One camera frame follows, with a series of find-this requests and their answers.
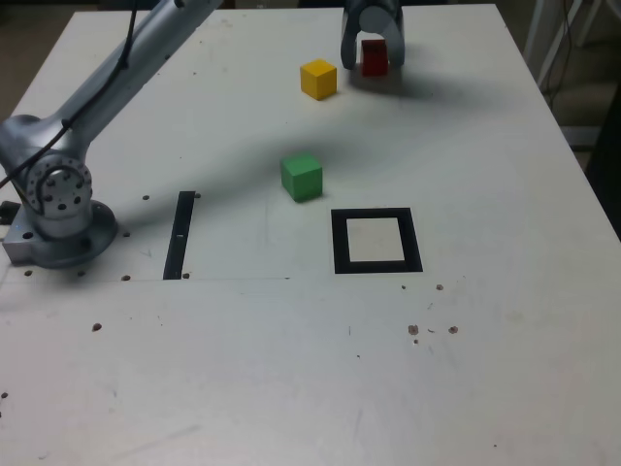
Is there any black tape square outline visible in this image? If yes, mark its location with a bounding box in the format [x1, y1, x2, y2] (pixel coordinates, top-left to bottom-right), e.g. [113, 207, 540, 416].
[330, 207, 424, 276]

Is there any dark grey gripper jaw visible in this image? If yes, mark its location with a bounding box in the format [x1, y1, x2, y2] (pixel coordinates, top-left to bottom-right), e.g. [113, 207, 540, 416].
[340, 0, 367, 72]

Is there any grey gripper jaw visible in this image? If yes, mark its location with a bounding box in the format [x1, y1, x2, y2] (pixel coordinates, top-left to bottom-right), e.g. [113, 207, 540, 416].
[361, 0, 409, 68]

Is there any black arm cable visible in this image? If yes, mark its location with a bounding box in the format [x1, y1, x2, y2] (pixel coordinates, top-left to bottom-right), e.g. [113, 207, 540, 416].
[0, 0, 141, 188]

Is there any black tape strip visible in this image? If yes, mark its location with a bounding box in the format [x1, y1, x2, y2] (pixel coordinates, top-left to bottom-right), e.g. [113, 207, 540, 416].
[162, 190, 197, 282]

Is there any white metal frame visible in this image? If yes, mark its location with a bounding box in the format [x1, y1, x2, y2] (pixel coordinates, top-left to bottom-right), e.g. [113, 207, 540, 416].
[522, 0, 603, 98]

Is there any green cube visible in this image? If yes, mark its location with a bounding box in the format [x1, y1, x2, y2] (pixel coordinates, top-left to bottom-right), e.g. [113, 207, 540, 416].
[279, 150, 324, 204]

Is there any red cube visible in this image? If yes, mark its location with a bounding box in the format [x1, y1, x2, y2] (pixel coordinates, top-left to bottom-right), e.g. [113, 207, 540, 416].
[360, 38, 390, 78]

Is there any yellow cube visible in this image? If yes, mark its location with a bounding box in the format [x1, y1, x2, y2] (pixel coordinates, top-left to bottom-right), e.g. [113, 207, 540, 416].
[299, 58, 339, 102]

